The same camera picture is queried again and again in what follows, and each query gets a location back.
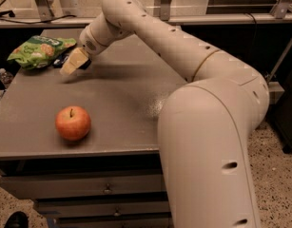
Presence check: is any black hanging cable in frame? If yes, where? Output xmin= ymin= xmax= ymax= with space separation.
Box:
xmin=245 ymin=12 xmax=258 ymax=49

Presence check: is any grey low beam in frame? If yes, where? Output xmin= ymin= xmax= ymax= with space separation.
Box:
xmin=268 ymin=82 xmax=284 ymax=105

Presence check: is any clear plastic water bottle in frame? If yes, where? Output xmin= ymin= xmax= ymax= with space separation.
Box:
xmin=0 ymin=68 xmax=14 ymax=88

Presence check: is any dark blue rxbar wrapper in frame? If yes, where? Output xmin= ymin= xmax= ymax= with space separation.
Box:
xmin=52 ymin=53 xmax=90 ymax=69

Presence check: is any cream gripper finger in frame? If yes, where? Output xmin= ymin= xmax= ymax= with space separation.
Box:
xmin=60 ymin=47 xmax=88 ymax=76

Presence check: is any grey drawer cabinet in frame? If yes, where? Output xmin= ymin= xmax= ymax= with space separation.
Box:
xmin=0 ymin=36 xmax=184 ymax=228

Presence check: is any aluminium frame rail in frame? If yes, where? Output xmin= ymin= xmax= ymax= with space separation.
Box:
xmin=0 ymin=12 xmax=292 ymax=29

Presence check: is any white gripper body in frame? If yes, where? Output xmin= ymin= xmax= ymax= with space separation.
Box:
xmin=79 ymin=26 xmax=107 ymax=60

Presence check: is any middle grey drawer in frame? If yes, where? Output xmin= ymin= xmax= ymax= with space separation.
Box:
xmin=36 ymin=197 xmax=169 ymax=218

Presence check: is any black cable on rail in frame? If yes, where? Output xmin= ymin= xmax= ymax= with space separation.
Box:
xmin=0 ymin=10 xmax=77 ymax=25

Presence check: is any grey drawer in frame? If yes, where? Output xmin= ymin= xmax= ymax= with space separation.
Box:
xmin=36 ymin=197 xmax=169 ymax=218
xmin=0 ymin=170 xmax=165 ymax=200
xmin=57 ymin=217 xmax=173 ymax=228

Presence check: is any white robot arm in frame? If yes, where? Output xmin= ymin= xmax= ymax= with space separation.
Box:
xmin=60 ymin=0 xmax=269 ymax=228

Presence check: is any black shoe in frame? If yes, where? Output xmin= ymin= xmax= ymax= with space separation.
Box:
xmin=4 ymin=211 xmax=29 ymax=228

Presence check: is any red apple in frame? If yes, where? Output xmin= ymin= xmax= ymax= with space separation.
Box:
xmin=55 ymin=105 xmax=91 ymax=141

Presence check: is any green rice chip bag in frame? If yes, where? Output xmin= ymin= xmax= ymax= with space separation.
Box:
xmin=7 ymin=35 xmax=76 ymax=70

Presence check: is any top grey drawer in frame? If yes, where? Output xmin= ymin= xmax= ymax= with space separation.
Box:
xmin=0 ymin=170 xmax=165 ymax=200

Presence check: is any bottom grey drawer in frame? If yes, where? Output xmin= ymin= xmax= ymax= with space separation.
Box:
xmin=57 ymin=217 xmax=173 ymax=228

